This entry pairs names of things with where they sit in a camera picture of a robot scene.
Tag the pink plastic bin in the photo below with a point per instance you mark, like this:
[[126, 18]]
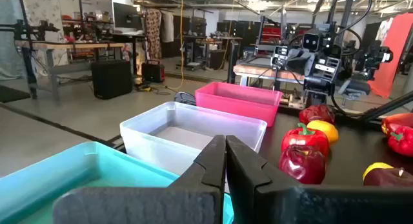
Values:
[[238, 107]]

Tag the pale patterned curtain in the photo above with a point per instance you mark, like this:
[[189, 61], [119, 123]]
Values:
[[42, 7]]

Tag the red and black box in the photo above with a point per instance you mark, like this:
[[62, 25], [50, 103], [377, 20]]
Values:
[[153, 72]]

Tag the black speaker box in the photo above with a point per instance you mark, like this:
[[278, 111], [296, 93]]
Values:
[[111, 80]]

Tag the wooden top work table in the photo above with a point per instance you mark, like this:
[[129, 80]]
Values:
[[64, 46]]

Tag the black metal stand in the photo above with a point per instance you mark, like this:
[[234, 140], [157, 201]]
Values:
[[29, 72]]

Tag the metal bracket plate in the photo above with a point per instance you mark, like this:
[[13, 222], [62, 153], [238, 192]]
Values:
[[292, 102]]

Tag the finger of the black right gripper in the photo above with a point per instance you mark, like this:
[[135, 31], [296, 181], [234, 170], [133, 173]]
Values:
[[301, 66], [305, 53]]

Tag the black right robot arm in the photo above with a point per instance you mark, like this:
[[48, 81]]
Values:
[[371, 61]]

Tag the red bell pepper green stem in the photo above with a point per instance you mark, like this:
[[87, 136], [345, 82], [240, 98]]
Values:
[[309, 140], [405, 145]]

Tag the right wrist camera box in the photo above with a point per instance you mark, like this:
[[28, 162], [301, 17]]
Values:
[[311, 42]]

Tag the black floor mat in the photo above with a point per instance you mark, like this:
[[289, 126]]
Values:
[[13, 94]]

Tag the dark computer monitor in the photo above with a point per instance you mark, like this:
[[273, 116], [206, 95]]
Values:
[[127, 15]]

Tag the floral hanging garment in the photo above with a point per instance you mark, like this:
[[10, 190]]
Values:
[[153, 33]]

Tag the black trash bin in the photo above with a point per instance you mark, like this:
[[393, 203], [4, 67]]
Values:
[[217, 59]]

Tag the teal plastic bin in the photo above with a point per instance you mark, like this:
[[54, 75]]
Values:
[[64, 172]]

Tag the white hanging garment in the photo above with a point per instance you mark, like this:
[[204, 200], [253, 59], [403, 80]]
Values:
[[167, 27]]

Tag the black frame strut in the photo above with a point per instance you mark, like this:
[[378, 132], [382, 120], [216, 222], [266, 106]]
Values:
[[387, 109]]

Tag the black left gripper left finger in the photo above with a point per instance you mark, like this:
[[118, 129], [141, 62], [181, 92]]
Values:
[[145, 208]]

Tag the wooden top workbench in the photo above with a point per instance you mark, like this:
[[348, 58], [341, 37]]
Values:
[[255, 70]]

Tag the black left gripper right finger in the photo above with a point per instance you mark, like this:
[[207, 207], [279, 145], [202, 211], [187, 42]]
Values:
[[290, 208]]

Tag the clear white plastic bin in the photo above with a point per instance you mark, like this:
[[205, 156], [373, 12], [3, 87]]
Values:
[[155, 146]]

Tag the glossy wrinkled red pepper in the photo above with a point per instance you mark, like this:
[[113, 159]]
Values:
[[317, 114]]

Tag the red tool cabinet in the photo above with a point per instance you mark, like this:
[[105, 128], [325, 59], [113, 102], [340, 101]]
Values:
[[271, 33]]

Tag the black upright panel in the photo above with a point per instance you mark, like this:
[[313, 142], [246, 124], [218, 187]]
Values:
[[233, 62]]

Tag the black background robot arm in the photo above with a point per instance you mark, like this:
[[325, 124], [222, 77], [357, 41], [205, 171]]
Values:
[[32, 30]]

